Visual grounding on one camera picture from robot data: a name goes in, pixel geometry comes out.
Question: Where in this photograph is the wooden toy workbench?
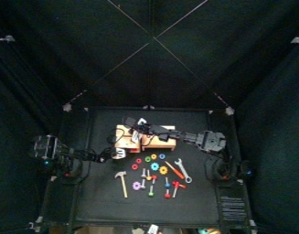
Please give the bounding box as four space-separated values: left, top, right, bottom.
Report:
115 123 178 154

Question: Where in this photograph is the orange toy screwdriver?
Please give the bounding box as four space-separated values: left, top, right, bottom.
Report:
164 160 186 180

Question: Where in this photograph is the grey toy wrench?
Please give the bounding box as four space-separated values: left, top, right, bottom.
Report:
174 158 192 185

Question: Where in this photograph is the large red toy screw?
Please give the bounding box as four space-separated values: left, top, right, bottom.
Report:
171 180 188 199

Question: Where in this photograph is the white text label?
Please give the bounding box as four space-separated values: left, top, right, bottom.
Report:
219 195 249 223

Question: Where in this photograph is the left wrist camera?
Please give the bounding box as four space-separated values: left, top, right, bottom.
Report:
112 148 127 160

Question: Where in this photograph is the toy hammer wooden handle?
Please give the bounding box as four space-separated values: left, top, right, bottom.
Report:
114 171 130 199

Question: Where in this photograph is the thin white cord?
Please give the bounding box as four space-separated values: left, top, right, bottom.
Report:
67 0 210 106
106 0 231 109

